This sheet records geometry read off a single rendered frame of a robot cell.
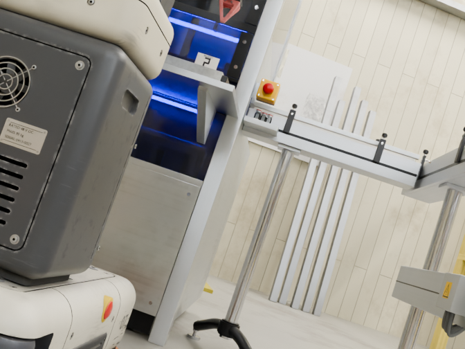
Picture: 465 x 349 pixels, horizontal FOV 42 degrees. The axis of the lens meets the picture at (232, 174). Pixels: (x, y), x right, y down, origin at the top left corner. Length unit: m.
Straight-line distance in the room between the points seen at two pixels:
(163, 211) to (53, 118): 1.28
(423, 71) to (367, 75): 0.61
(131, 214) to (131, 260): 0.16
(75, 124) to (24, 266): 0.23
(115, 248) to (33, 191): 1.29
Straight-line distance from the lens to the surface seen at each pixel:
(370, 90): 6.33
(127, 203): 2.25
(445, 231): 2.10
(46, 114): 1.00
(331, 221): 5.58
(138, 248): 2.23
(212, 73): 1.89
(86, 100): 0.98
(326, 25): 6.31
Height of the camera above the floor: 0.47
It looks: 5 degrees up
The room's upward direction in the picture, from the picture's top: 19 degrees clockwise
